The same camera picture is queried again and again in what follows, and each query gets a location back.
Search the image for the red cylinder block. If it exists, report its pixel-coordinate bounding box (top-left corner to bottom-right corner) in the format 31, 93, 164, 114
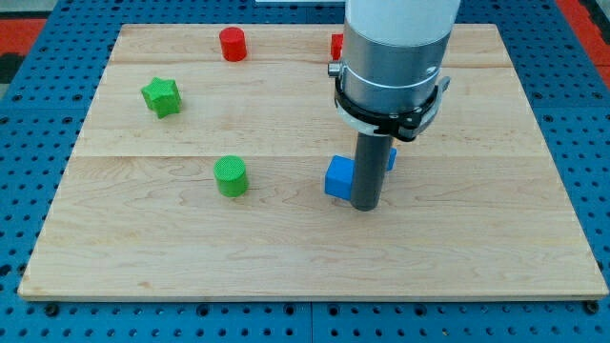
219, 27, 248, 62

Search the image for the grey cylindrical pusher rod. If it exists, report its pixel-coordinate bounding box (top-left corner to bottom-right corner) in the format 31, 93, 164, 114
350, 133, 393, 212

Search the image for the wooden board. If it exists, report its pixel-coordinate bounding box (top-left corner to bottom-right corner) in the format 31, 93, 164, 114
19, 24, 608, 302

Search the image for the black clamp ring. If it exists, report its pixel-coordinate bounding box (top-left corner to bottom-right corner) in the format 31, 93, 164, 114
334, 75, 452, 143

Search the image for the green cylinder block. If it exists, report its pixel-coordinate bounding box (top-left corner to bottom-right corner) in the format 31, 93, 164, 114
213, 155, 249, 197

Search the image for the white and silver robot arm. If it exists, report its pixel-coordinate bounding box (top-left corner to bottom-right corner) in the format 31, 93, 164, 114
328, 0, 460, 141

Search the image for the blue cube block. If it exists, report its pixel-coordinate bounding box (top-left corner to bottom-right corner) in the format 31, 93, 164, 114
324, 147, 398, 202

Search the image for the green star block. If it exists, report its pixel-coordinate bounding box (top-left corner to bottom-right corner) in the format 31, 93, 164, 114
141, 77, 182, 119

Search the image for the red block behind arm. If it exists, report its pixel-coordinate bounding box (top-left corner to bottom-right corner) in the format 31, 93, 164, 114
330, 33, 343, 60

